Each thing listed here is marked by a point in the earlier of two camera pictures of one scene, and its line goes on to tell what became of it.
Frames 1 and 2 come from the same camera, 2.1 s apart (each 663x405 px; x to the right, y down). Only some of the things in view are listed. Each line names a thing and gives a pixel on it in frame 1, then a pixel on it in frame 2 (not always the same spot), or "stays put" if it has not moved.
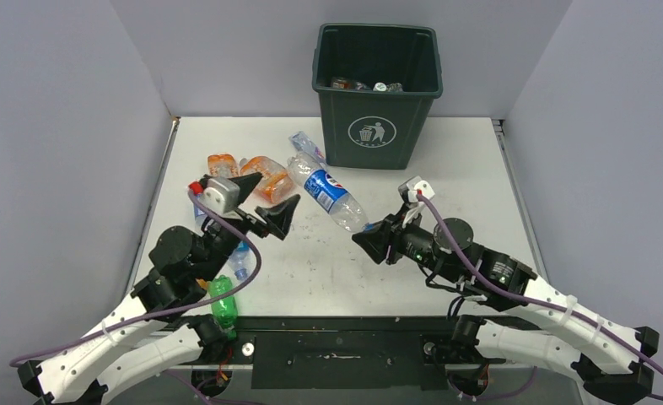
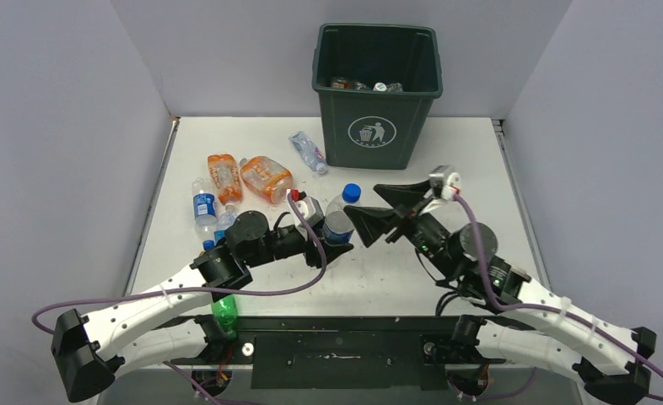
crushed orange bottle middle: (276, 185) stays put
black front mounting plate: (342, 353) stays put
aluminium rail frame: (499, 129) stays put
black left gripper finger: (246, 184) -> (333, 251)
